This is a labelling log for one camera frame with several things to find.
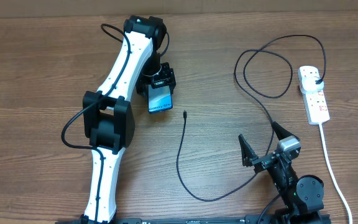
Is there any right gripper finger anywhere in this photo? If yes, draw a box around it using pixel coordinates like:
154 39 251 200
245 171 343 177
238 134 258 167
272 121 299 140

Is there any Samsung Galaxy smartphone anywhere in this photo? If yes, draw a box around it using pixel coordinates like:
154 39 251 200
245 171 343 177
148 85 173 114

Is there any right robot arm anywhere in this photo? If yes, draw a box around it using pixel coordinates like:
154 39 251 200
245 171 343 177
238 122 331 223

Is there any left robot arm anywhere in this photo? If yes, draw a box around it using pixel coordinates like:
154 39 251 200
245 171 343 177
79 16 176 223

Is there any white charger plug adapter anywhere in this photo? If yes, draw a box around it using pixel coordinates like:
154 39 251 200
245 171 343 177
300 76 324 94

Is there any white power strip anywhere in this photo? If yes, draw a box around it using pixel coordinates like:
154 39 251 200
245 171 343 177
298 65 330 125

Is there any cardboard backdrop panel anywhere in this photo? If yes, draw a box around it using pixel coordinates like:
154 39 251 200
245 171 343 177
0 0 358 18

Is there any white power strip cord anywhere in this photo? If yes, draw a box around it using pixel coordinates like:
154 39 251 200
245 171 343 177
318 123 354 224

